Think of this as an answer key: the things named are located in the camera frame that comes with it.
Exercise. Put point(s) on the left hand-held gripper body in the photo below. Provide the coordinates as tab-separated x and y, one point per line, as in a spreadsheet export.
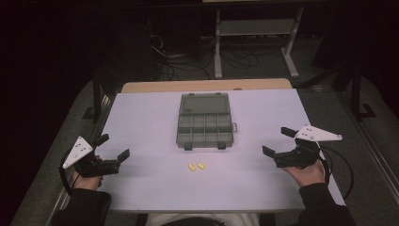
94	168

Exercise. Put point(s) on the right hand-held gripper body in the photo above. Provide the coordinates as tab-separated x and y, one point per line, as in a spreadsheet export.
298	157

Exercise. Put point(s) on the small yellow foam piece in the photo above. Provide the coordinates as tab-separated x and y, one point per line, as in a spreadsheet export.
201	166
192	167

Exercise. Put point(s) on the grey plastic organizer box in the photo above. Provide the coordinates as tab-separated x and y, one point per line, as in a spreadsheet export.
204	125

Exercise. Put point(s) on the person's left hand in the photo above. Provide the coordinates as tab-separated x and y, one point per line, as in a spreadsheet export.
86	182

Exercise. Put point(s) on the person's right hand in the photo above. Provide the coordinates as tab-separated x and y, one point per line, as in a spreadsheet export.
309	175

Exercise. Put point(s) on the black stand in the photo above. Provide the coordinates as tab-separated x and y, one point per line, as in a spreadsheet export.
96	97
357	94

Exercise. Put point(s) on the wooden table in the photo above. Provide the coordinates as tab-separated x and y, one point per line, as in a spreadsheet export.
204	85

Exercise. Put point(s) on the grey metal stand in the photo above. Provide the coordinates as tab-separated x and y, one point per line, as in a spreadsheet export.
255	27

